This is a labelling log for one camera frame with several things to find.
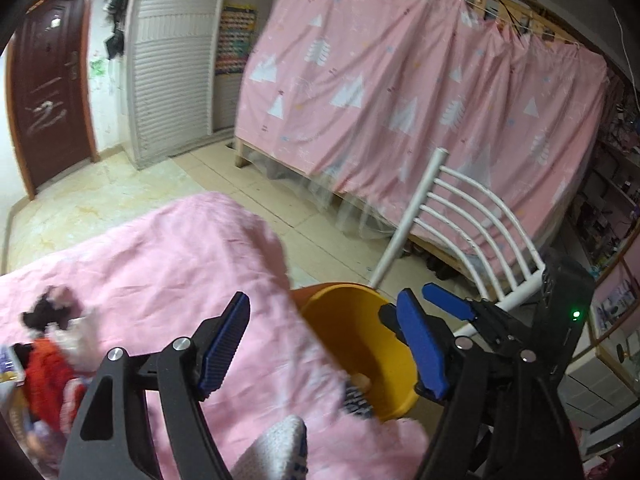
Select red knitted cloth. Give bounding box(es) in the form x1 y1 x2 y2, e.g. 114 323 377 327
24 338 87 436

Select black and white sock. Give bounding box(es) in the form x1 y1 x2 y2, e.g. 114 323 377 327
22 285 76 332

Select blue white snack packet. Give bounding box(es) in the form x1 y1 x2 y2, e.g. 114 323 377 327
0 344 26 385

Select pink bed sheet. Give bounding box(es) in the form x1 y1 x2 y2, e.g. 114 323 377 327
1 193 428 479

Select white knitted glove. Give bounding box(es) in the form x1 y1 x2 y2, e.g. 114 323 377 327
231 415 308 480

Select white metal chair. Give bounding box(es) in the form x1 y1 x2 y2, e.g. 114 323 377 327
369 148 546 312

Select yellow plastic bucket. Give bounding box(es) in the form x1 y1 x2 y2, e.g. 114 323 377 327
292 282 418 420

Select pink tree-print curtain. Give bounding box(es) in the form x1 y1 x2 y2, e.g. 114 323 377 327
235 0 608 247

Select dark brown door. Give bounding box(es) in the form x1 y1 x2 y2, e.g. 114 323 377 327
6 0 98 197

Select white louvered wardrobe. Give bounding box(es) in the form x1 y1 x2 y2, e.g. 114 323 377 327
120 0 232 169

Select black bags on hook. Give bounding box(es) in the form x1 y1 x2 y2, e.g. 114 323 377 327
105 0 129 60

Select colourful wall chart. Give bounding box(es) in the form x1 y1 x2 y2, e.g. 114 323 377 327
215 4 257 76

